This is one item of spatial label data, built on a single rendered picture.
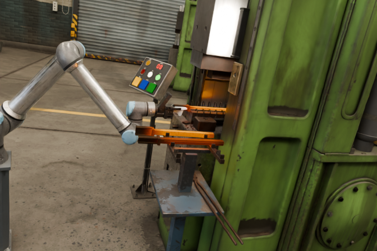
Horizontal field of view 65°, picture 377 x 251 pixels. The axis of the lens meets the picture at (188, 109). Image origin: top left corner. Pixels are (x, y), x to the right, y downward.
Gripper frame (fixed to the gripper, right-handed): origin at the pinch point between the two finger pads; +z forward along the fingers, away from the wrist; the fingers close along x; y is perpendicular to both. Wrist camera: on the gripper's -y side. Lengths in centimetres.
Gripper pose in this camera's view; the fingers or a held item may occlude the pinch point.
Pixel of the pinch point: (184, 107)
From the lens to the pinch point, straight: 192.0
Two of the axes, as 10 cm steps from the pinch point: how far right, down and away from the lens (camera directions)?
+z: 9.4, 0.3, 3.4
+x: 3.2, 3.2, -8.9
